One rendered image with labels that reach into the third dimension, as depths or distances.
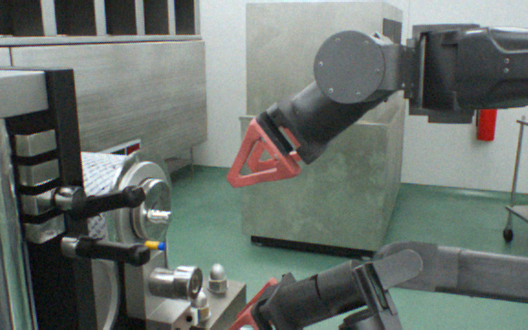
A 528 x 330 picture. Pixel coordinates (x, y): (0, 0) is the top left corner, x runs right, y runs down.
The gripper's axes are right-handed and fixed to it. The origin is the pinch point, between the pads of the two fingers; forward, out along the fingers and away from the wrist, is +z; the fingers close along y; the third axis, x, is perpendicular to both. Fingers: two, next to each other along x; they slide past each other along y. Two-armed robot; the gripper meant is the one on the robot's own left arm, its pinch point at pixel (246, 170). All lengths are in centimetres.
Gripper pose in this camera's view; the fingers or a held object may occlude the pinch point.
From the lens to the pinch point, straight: 56.6
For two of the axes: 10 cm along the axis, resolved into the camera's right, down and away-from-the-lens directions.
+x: -6.1, -7.9, -0.1
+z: -7.2, 5.5, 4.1
